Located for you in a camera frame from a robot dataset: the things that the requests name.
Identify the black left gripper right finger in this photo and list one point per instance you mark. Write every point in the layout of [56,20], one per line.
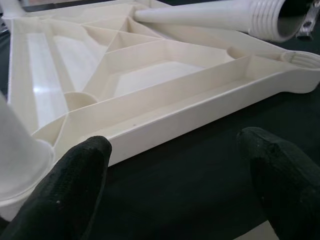
[287,190]

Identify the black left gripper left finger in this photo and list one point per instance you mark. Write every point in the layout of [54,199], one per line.
[62,195]

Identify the white plastic table leg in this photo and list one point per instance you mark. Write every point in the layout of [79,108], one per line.
[200,15]
[17,150]

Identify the white plastic children table top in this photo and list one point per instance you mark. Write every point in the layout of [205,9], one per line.
[175,105]

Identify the black tablecloth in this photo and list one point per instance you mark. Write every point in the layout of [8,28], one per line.
[187,187]

